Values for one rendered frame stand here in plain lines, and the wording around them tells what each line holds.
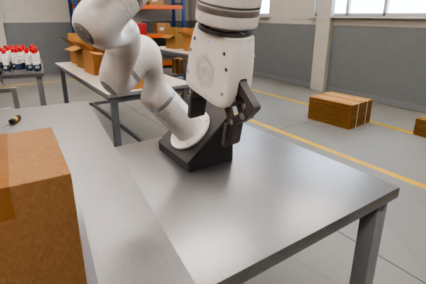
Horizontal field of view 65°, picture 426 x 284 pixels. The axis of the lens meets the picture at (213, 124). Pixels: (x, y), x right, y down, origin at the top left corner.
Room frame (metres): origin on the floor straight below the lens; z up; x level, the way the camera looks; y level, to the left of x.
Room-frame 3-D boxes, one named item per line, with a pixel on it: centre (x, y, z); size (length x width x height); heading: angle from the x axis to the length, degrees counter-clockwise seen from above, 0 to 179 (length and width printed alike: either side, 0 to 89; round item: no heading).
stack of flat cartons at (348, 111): (4.39, -1.72, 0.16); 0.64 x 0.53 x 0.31; 39
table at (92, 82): (3.72, 1.12, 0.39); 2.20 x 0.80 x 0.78; 34
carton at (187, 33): (5.87, 0.34, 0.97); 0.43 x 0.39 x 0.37; 122
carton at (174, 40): (6.40, 0.68, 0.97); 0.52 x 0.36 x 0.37; 127
